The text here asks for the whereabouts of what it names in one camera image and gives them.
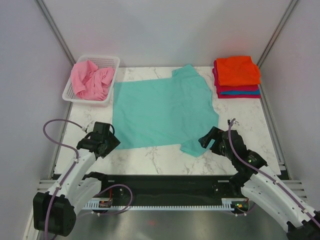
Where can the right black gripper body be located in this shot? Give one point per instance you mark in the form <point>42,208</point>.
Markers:
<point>219,149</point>

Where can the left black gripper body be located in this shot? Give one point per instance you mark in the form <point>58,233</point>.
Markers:
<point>106,139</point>

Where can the teal t shirt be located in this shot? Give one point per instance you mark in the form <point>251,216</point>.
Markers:
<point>161,112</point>

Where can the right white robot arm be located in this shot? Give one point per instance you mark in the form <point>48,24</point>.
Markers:
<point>256,181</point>

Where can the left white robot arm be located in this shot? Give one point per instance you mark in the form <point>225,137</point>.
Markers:
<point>55,211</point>

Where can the bottom magenta folded t shirt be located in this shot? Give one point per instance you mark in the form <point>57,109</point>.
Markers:
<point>239,96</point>

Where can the blue folded t shirt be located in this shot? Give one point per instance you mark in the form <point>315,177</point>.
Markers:
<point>257,92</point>

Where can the pink t shirt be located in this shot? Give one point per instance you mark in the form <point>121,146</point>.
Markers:
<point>89,82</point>

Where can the orange folded t shirt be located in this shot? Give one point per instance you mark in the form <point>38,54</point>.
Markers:
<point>237,71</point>

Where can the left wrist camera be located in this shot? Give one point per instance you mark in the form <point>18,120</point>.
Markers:
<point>89,128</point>

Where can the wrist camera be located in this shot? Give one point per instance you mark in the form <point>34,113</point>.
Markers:
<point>233,124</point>
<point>89,128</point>

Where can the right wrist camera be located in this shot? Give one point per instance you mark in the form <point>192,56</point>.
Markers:
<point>233,124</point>

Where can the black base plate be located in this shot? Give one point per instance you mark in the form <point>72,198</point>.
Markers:
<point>167,189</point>

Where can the white slotted cable duct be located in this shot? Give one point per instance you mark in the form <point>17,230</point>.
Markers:
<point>226,204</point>

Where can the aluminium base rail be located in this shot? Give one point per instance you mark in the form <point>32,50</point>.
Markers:
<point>295,185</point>

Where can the left aluminium frame post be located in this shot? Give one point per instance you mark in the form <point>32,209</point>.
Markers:
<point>44,10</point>

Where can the aluminium frame post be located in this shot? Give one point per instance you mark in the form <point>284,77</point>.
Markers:
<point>44,10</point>
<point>278,30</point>

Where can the right aluminium frame post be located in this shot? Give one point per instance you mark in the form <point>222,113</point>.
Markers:
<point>278,30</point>

